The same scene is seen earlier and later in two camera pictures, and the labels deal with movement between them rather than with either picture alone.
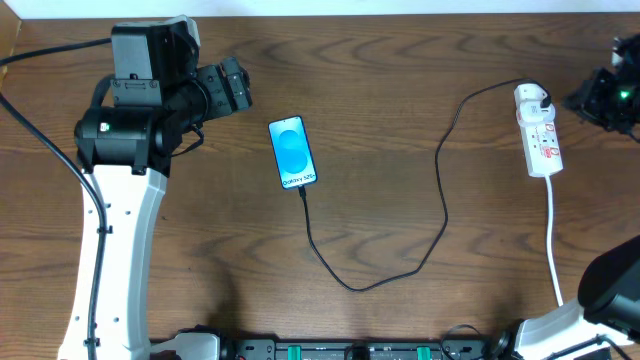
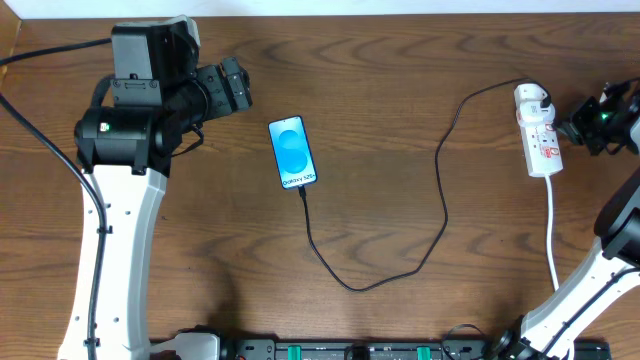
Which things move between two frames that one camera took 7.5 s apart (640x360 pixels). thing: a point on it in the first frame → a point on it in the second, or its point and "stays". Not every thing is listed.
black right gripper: x=601 y=95 → x=586 y=125
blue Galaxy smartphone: x=293 y=152 stays
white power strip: x=541 y=146 stays
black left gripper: x=220 y=91 stays
